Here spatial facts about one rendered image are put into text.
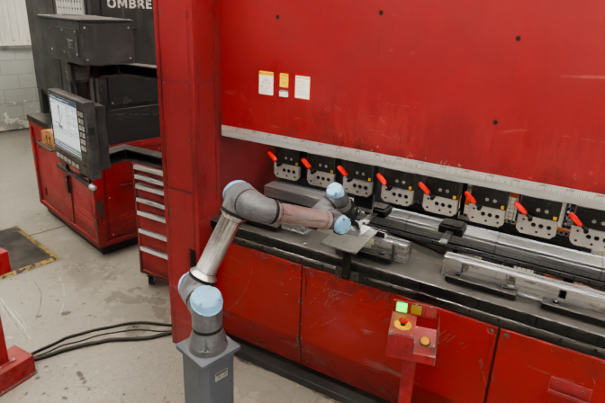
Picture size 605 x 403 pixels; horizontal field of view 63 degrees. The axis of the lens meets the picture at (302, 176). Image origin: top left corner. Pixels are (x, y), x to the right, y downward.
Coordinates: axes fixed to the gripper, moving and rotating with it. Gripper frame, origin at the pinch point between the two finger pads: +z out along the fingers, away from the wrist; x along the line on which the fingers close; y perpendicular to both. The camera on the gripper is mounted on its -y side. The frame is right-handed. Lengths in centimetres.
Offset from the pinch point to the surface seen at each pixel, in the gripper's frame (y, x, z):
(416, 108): 46, -22, -43
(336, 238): -8.7, 3.0, -6.1
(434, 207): 19.2, -35.3, -9.1
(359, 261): -10.3, -6.1, 8.9
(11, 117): 81, 691, 171
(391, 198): 17.6, -15.0, -9.9
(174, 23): 41, 94, -85
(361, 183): 19.3, 0.4, -14.2
